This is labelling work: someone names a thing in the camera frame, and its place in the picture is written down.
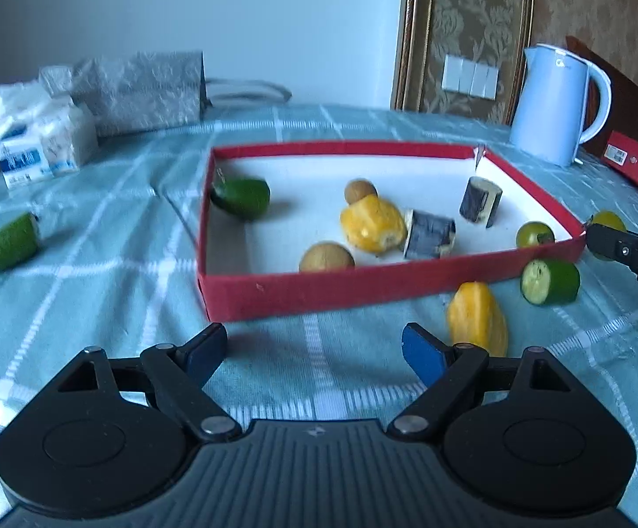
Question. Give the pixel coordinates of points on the yellow bell pepper piece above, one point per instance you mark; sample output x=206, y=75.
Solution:
x=374, y=225
x=478, y=319

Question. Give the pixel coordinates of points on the light blue electric kettle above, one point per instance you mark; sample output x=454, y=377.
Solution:
x=549, y=104

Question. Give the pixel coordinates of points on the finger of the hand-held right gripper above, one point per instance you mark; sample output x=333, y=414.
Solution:
x=621, y=247

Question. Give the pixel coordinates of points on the light green cucumber half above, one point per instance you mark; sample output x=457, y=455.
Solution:
x=8, y=243

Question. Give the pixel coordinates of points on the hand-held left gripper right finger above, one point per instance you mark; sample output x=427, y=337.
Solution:
x=423, y=356

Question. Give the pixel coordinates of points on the short green cucumber piece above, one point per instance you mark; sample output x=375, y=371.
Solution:
x=550, y=280

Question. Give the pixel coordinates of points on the dark wooden headboard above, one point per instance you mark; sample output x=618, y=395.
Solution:
x=637, y=88

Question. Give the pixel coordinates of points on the small red carton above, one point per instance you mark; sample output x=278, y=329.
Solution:
x=635, y=164

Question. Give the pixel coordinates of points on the red shallow box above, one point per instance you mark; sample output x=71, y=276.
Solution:
x=352, y=291

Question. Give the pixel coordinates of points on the green lime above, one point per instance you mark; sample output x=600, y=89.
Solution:
x=533, y=234
x=609, y=220

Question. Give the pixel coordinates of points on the white tissue pack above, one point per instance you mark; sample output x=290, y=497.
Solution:
x=38, y=148

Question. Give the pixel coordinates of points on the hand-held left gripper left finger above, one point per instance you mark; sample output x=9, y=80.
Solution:
x=206, y=353

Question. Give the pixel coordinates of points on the brown kiwi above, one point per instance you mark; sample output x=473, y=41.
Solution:
x=327, y=257
x=360, y=191

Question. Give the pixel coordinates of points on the white wall switch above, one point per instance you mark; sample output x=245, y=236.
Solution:
x=470, y=77

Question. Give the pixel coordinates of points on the grey patterned bag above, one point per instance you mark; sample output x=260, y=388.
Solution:
x=143, y=93

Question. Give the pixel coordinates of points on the teal checkered tablecloth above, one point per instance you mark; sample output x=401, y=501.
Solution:
x=132, y=297

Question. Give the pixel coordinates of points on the green avocado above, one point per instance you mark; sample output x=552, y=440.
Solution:
x=242, y=197

